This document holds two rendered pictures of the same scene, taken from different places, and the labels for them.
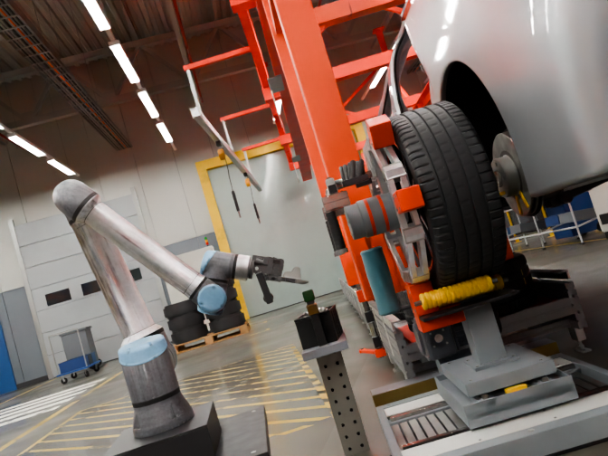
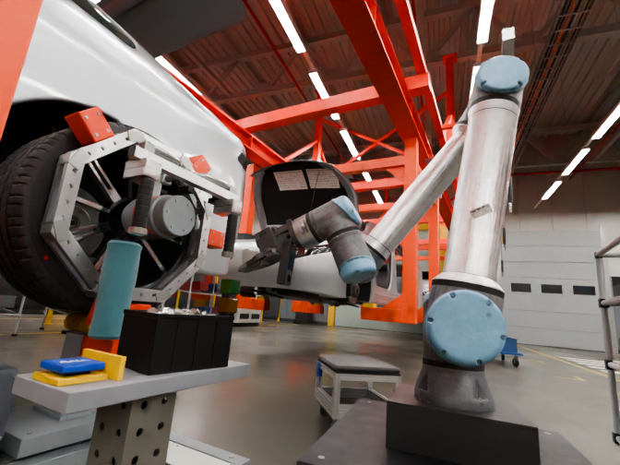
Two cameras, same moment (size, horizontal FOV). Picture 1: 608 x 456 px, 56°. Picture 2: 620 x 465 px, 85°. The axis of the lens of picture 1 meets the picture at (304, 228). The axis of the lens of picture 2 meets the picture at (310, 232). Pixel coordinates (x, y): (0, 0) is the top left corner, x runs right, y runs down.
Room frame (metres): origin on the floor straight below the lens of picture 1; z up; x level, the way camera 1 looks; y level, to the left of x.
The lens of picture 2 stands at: (2.84, 0.68, 0.60)
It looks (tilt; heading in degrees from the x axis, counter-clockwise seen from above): 13 degrees up; 208
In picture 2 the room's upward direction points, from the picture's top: 5 degrees clockwise
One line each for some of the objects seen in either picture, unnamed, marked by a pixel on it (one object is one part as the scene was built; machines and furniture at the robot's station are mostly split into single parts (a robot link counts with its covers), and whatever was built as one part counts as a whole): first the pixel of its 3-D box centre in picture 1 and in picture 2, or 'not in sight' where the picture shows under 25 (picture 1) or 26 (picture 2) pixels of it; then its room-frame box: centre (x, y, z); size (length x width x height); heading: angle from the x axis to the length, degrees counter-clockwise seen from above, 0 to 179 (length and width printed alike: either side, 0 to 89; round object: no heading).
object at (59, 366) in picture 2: not in sight; (72, 367); (2.47, 0.05, 0.47); 0.07 x 0.07 x 0.02; 89
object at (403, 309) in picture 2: not in sight; (390, 227); (-1.55, -0.45, 1.75); 0.68 x 0.16 x 2.45; 89
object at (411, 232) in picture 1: (394, 210); (144, 219); (2.12, -0.34, 0.85); 0.54 x 0.07 x 0.54; 179
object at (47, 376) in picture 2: not in sight; (70, 375); (2.47, 0.05, 0.45); 0.08 x 0.08 x 0.01; 89
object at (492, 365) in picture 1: (482, 336); (80, 377); (2.12, -0.51, 0.32); 0.40 x 0.30 x 0.28; 179
